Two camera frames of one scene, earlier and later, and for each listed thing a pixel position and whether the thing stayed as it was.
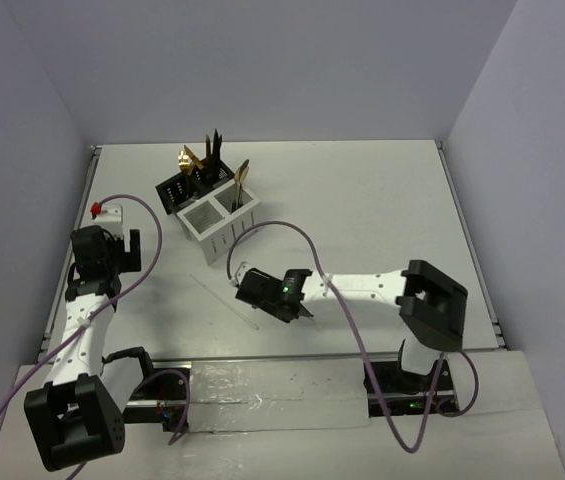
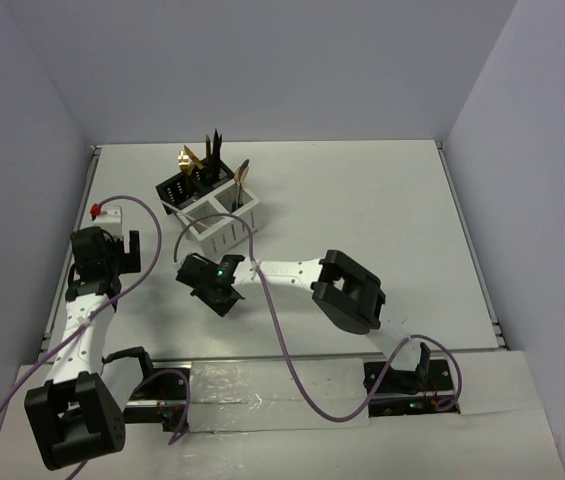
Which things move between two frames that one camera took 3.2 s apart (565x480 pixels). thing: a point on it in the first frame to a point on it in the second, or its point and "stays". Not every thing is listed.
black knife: [216, 162] stays
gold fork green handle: [189, 169] stays
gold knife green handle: [209, 164] stays
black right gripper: [271, 311] to [222, 310]
